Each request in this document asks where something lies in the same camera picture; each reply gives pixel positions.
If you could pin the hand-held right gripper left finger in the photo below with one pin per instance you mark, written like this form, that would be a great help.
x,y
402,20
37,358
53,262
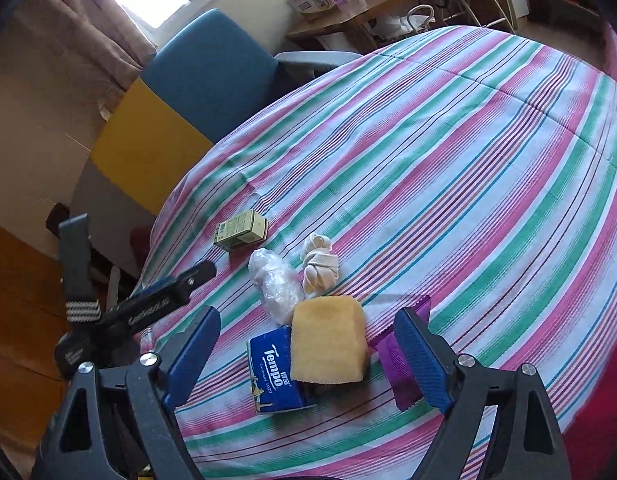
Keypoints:
x,y
193,350

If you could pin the yellow sponge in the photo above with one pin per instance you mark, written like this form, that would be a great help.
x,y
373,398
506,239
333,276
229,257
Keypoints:
x,y
328,340

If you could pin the wooden side table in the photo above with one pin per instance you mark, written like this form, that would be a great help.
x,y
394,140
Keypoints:
x,y
338,27

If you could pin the white sock bundle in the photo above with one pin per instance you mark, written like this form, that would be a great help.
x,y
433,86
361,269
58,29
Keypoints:
x,y
318,265

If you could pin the blue tissue pack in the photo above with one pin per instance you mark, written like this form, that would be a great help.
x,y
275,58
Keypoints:
x,y
271,375

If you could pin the small green box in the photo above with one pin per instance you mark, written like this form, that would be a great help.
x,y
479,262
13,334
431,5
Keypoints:
x,y
241,230

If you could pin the floral curtain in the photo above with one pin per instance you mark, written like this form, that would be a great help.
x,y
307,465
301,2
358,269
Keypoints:
x,y
78,50

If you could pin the black rolled mat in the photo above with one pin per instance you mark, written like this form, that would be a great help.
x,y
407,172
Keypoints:
x,y
56,216

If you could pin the clear plastic bag bundle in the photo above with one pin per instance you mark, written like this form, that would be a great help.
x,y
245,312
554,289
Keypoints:
x,y
276,285

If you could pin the plain purple packet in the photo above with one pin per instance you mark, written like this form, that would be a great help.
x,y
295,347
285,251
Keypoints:
x,y
396,370

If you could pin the dark red cloth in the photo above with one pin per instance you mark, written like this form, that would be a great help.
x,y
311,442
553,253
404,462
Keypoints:
x,y
140,244

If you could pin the wooden wardrobe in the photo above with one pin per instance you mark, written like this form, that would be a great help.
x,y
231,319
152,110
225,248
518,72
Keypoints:
x,y
23,285

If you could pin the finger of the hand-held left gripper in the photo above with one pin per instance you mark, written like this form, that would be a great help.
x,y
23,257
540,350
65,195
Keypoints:
x,y
77,260
201,272

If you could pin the grey yellow blue sofa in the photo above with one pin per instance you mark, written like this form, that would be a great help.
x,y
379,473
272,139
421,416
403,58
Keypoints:
x,y
213,75

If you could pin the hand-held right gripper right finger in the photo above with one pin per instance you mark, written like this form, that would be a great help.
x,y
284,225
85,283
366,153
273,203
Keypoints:
x,y
421,360

